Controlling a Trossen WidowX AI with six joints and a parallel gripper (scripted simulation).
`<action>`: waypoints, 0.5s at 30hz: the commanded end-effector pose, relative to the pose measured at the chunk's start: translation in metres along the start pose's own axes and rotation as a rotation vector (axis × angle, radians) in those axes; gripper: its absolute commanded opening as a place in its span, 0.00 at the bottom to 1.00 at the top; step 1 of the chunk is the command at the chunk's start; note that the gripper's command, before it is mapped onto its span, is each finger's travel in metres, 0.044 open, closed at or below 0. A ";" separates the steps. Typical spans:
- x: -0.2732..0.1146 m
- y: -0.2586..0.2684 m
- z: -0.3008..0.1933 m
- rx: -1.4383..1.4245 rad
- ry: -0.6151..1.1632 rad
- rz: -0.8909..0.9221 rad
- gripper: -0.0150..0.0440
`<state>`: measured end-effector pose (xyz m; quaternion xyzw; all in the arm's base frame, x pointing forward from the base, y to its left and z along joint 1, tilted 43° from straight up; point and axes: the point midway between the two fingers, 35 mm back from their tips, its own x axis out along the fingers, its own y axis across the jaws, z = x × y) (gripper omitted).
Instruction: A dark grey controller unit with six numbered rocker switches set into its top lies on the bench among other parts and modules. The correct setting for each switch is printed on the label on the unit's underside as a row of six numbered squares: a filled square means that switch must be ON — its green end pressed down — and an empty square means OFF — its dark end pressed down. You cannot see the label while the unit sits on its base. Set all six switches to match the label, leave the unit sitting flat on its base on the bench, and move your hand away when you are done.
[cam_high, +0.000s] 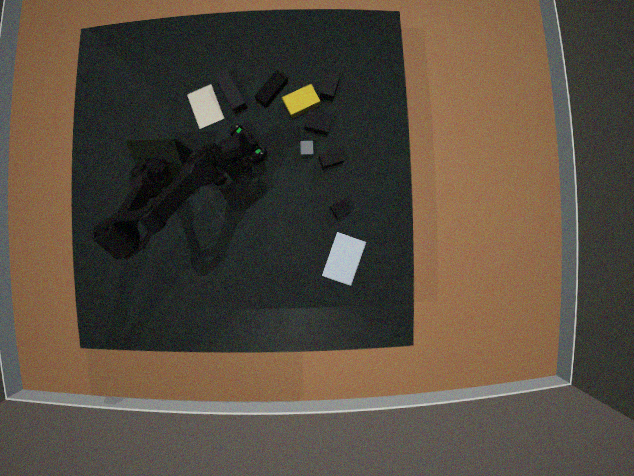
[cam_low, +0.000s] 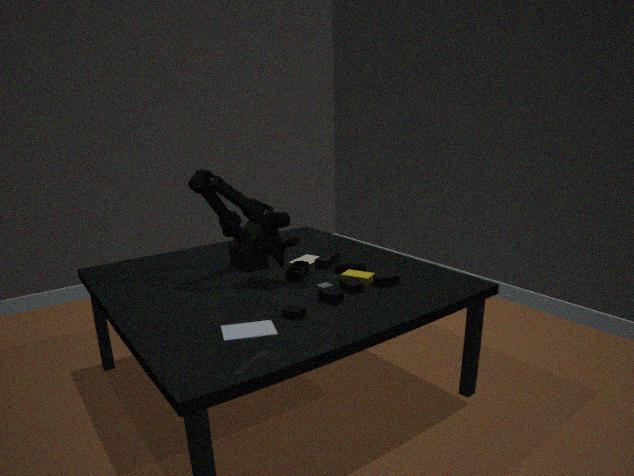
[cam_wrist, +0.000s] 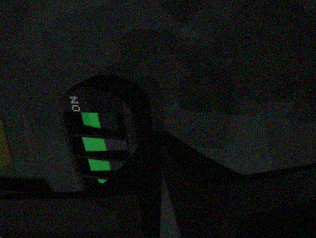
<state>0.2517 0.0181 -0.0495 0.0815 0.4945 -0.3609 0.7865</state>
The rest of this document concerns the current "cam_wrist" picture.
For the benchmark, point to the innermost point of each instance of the yellow rectangular block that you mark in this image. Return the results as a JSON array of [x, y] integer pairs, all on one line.
[[5, 157]]

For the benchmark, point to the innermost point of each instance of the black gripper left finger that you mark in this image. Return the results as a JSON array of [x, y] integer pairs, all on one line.
[[127, 205]]

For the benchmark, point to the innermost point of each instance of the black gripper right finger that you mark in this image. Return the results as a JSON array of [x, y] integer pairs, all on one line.
[[210, 200]]

